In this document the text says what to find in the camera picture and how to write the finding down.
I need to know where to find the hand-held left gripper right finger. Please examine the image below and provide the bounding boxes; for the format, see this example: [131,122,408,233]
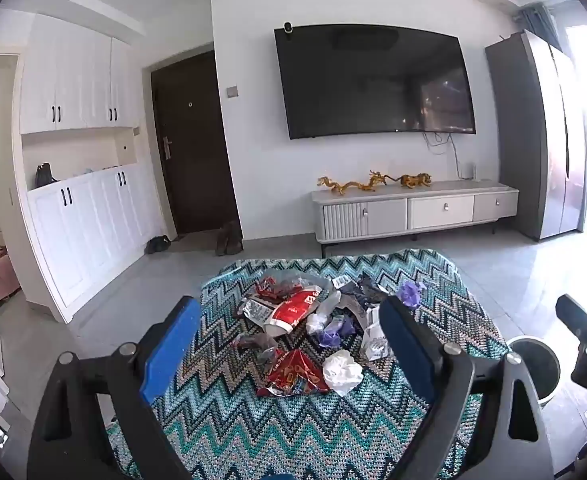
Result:
[379,296,557,480]

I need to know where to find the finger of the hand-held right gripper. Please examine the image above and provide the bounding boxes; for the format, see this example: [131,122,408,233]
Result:
[556,293,587,335]

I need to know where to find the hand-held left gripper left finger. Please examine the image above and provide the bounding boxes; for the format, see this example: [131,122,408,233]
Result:
[40,296,204,480]

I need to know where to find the white printed carton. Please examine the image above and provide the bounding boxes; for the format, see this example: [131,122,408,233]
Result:
[360,305,393,362]

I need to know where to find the white round trash bin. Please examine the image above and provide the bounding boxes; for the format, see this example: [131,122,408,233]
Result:
[505,336,562,407]

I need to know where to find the dark grey plastic bag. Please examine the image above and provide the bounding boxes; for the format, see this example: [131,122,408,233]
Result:
[341,273,390,312]

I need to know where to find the white tissue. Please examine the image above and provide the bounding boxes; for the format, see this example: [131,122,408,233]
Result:
[321,350,365,397]

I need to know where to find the purple and clear wrapper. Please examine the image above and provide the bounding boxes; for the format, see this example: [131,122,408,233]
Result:
[318,315,357,349]

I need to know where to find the brown wrapper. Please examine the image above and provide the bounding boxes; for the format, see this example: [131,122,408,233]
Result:
[232,333,280,362]

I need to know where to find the clear plastic wrap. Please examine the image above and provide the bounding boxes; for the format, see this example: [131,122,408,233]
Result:
[305,290,345,335]

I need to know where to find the silver and dark red packet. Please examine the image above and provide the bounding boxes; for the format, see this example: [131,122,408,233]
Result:
[237,296,280,324]

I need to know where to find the small red wrapper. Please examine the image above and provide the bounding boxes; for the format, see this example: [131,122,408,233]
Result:
[254,280,280,302]

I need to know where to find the red and white snack bag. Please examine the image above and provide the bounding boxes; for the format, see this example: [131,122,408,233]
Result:
[260,285,325,337]

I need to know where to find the red foil snack wrapper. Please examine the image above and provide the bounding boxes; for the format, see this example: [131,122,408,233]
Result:
[256,349,327,399]

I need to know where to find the clear plastic bag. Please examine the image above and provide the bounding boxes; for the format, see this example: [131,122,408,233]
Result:
[258,269,335,297]

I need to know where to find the pair of black shoes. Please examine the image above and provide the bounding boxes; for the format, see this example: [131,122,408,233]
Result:
[144,234,173,255]

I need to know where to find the zigzag knitted blanket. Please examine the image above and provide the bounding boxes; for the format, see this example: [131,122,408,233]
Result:
[104,247,510,480]

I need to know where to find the pair of brown boots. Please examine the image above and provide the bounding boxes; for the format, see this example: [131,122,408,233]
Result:
[215,220,243,256]

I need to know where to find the white television stand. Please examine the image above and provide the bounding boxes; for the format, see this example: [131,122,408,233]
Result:
[310,179,521,259]

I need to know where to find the white built-in cabinet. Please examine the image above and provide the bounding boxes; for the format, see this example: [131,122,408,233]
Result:
[20,12,175,324]

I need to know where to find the gold tiger figurine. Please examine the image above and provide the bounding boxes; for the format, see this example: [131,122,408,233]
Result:
[398,173,433,190]

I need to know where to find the gold dragon figurine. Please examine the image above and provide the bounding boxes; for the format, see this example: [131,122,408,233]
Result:
[351,169,399,194]
[317,175,358,197]

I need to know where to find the grey refrigerator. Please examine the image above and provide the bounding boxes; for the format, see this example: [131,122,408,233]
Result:
[484,29,587,242]

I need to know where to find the dark brown door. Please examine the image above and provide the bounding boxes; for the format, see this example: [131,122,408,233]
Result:
[150,51,242,242]

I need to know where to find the black handbag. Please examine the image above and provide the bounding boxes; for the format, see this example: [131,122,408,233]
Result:
[34,162,60,187]

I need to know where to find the blue curtain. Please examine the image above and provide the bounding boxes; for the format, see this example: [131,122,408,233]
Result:
[520,3,562,52]

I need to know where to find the television cables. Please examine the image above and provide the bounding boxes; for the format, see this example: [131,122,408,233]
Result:
[421,131,462,180]

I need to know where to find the black wall television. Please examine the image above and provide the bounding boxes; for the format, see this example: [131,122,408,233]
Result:
[273,23,477,141]

